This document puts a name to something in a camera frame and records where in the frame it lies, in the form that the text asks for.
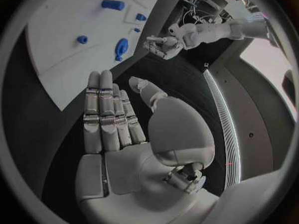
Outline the white cable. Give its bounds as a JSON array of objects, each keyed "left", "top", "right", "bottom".
[{"left": 182, "top": 8, "right": 219, "bottom": 26}]

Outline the blue gear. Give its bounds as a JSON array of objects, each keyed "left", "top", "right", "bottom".
[{"left": 114, "top": 38, "right": 129, "bottom": 62}]

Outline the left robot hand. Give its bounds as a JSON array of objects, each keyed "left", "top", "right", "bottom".
[{"left": 143, "top": 35, "right": 183, "bottom": 60}]

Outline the blue long cylinder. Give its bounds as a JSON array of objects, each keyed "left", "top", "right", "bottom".
[{"left": 101, "top": 0, "right": 126, "bottom": 11}]

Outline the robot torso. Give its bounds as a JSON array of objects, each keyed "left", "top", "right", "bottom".
[{"left": 202, "top": 35, "right": 299, "bottom": 185}]

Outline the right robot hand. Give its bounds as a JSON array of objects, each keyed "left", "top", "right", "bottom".
[{"left": 73, "top": 70, "right": 221, "bottom": 224}]

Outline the white task board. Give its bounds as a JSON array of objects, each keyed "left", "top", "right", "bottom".
[{"left": 25, "top": 0, "right": 183, "bottom": 112}]

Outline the workshop desk with equipment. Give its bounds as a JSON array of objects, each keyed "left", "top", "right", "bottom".
[{"left": 173, "top": 0, "right": 269, "bottom": 23}]

